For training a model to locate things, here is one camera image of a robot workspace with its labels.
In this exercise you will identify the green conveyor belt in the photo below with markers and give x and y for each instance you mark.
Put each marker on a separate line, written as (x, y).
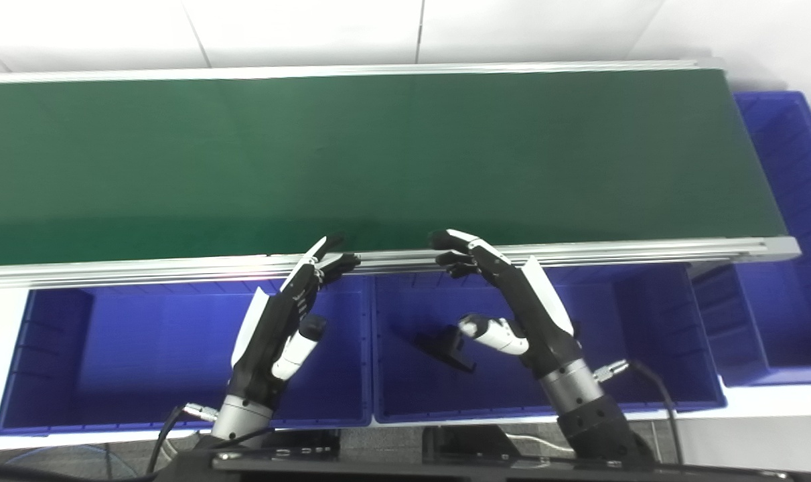
(378, 161)
(646, 249)

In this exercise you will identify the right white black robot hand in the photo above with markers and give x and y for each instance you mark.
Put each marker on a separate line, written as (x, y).
(542, 321)

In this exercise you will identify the black flanged bearing part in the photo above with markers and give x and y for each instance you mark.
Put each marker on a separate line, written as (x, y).
(442, 348)

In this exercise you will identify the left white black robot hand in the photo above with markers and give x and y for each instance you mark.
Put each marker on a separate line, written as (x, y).
(268, 341)

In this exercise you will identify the black robot torso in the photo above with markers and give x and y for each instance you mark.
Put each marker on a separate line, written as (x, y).
(445, 468)

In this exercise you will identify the blue plastic bin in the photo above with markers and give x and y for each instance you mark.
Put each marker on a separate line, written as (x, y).
(780, 268)
(646, 335)
(130, 355)

